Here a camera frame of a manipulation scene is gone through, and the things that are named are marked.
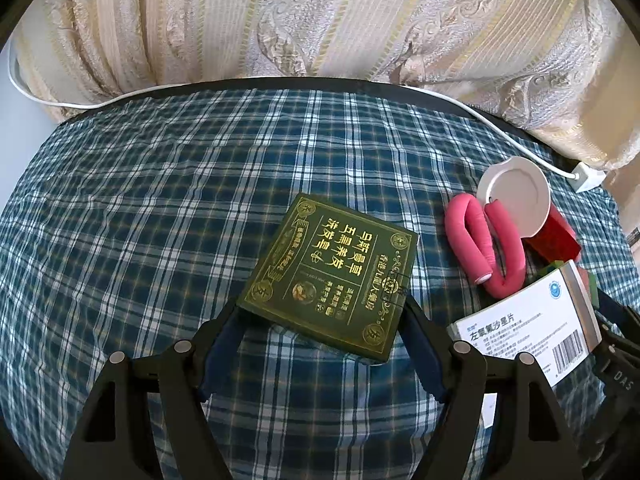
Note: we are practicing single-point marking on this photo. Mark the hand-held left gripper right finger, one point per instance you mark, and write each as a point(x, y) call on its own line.
point(425, 355)

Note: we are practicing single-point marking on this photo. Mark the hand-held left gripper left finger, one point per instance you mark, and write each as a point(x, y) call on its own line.
point(224, 355)

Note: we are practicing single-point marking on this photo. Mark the white medicine box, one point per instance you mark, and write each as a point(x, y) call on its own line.
point(525, 330)

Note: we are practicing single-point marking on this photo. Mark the red box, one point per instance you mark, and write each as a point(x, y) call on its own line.
point(552, 237)

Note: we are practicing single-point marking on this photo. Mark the dark green gold-printed box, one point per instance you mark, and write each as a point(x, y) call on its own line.
point(330, 270)

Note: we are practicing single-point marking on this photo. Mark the white-capped bottle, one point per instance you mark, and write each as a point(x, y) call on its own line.
point(512, 195)

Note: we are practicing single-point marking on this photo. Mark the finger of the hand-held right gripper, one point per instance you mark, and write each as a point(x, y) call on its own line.
point(611, 307)

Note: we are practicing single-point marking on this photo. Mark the white power strip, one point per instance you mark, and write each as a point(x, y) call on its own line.
point(590, 176)

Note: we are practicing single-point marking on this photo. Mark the cream patterned curtain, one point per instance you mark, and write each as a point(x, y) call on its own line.
point(300, 10)

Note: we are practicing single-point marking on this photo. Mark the blue plaid cloth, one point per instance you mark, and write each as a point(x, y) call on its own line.
point(150, 210)

